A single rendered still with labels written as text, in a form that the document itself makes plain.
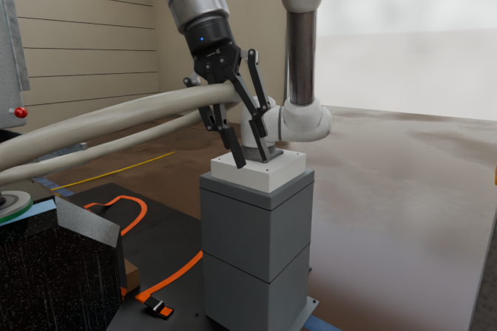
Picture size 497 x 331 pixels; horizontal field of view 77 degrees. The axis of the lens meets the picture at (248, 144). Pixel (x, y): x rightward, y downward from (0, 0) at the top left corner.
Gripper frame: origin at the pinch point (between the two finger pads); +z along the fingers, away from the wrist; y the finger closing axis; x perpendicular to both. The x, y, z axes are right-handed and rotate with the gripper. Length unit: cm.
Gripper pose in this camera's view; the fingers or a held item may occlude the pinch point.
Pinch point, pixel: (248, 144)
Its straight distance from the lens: 52.2
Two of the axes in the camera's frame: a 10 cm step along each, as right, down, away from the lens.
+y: -9.0, 3.0, 3.1
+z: 3.4, 9.4, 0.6
